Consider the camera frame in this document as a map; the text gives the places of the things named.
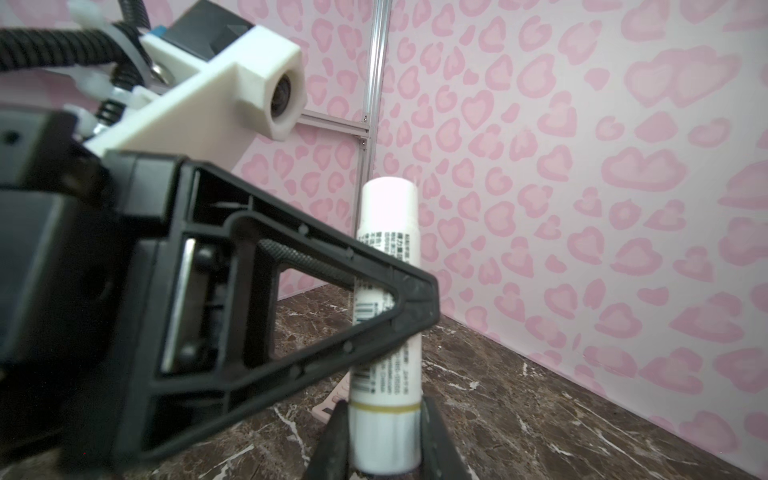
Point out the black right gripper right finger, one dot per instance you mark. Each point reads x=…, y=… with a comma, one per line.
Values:
x=440, y=457

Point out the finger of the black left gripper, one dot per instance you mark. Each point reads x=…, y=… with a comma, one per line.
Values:
x=246, y=303

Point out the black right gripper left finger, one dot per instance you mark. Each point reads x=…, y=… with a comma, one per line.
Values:
x=330, y=460

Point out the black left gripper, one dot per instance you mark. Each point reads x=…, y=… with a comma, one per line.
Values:
x=69, y=222

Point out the white glue stick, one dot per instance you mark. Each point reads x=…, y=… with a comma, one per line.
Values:
x=385, y=393

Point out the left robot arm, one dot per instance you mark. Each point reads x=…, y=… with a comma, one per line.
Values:
x=98, y=44

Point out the pink desk calculator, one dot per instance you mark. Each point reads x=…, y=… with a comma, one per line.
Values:
x=324, y=410

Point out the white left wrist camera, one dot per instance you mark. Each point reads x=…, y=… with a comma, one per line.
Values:
x=213, y=84

